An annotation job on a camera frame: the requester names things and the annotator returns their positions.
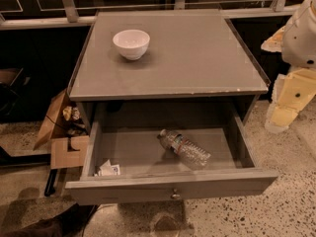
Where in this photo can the clear plastic water bottle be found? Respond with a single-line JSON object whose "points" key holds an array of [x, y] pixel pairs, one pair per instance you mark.
{"points": [[191, 154]]}

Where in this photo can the white ceramic bowl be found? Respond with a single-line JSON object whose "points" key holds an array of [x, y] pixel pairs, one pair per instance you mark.
{"points": [[131, 44]]}

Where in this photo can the open grey top drawer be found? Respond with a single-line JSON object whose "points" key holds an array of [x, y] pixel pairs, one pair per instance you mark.
{"points": [[148, 172]]}

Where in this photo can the crumpled trash in box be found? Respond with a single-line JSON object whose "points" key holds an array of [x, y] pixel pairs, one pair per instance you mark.
{"points": [[71, 113]]}

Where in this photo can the dark chair at left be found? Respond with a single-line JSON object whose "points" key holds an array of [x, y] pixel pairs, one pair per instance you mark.
{"points": [[12, 85]]}

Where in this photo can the open brown cardboard box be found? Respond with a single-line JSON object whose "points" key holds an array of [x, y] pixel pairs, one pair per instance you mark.
{"points": [[66, 151]]}

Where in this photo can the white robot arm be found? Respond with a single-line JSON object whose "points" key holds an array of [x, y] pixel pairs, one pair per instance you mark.
{"points": [[296, 41]]}

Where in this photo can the white paper packets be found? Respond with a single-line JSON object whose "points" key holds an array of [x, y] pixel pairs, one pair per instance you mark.
{"points": [[108, 169]]}

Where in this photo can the grey wooden nightstand cabinet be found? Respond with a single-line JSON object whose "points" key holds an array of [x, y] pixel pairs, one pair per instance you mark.
{"points": [[192, 53]]}

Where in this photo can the round metal drawer knob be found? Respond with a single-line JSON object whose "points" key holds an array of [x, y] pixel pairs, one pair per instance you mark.
{"points": [[174, 195]]}

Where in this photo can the black bar on floor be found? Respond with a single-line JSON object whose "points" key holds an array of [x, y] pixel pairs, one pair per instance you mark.
{"points": [[49, 188]]}

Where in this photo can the metal window railing frame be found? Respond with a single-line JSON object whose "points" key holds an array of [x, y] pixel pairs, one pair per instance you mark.
{"points": [[28, 14]]}

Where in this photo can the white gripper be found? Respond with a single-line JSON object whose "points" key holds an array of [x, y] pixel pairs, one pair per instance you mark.
{"points": [[300, 41]]}

